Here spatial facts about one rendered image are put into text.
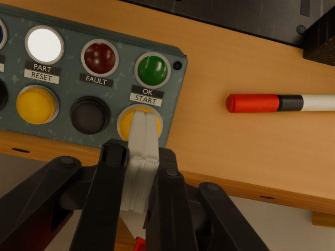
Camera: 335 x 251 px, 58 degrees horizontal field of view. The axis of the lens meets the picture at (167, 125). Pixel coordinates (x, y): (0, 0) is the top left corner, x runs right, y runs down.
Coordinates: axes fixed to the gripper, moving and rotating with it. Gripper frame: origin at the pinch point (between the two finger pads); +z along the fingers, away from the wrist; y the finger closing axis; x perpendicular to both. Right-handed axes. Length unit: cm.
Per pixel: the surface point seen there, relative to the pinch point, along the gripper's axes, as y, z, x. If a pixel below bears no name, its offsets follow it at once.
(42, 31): -7.3, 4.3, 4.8
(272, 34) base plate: 10.6, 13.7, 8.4
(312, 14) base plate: 14.7, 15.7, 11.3
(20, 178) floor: -32, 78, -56
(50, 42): -6.7, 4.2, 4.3
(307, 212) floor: 77, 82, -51
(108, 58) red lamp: -3.0, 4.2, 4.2
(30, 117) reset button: -7.2, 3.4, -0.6
